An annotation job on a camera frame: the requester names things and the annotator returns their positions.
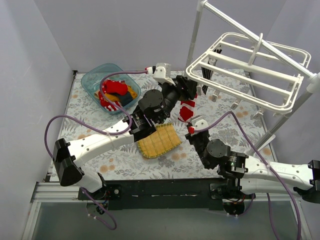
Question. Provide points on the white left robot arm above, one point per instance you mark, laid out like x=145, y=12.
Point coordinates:
x=69, y=157

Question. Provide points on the red sock with white pattern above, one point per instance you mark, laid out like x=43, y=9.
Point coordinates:
x=102, y=100

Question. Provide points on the black white striped sock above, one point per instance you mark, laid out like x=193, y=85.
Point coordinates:
x=207, y=73

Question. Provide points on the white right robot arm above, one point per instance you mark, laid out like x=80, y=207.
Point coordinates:
x=250, y=175

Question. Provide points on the teal transparent plastic basin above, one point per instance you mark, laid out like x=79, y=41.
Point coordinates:
x=92, y=79

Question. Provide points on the mustard yellow sock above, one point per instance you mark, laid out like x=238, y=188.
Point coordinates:
x=112, y=98
x=132, y=92

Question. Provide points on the white clip sock hanger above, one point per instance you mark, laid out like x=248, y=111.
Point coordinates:
x=248, y=72

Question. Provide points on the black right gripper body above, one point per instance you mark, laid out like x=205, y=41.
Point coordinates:
x=195, y=139

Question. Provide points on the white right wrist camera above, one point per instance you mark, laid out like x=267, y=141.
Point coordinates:
x=197, y=124

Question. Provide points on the red white striped sock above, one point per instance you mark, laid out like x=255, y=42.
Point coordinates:
x=111, y=107
x=186, y=111

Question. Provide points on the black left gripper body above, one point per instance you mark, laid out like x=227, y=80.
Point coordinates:
x=185, y=86

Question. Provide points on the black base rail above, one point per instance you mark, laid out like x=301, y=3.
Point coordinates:
x=189, y=193

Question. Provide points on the woven bamboo tray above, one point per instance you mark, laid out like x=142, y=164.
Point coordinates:
x=160, y=142

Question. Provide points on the white drying rack stand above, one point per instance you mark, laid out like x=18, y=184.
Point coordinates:
x=294, y=57

